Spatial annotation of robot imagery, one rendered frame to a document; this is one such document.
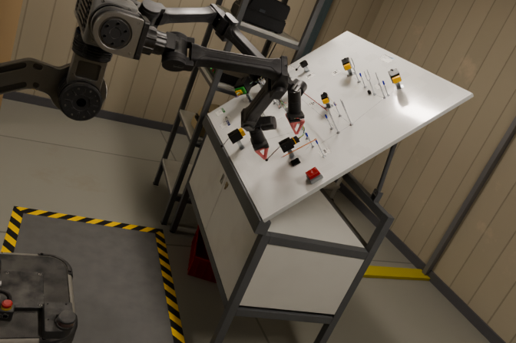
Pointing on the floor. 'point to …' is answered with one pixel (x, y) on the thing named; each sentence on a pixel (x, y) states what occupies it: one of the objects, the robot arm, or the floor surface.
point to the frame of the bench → (232, 308)
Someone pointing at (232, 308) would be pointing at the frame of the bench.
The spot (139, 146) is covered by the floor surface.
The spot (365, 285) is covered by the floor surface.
